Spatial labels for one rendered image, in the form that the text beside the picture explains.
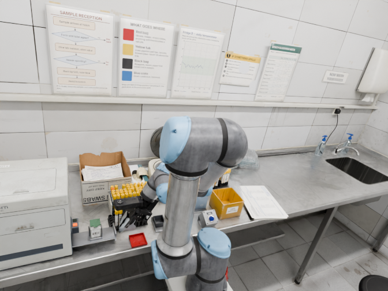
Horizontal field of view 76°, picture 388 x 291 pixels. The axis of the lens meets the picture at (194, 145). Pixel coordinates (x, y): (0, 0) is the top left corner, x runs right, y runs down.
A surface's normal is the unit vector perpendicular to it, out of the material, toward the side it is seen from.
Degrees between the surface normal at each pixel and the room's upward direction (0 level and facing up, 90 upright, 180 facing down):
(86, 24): 93
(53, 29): 93
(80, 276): 0
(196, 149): 85
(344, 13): 90
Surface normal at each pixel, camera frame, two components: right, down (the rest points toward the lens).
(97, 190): 0.39, 0.39
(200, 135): 0.29, -0.15
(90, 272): 0.15, -0.90
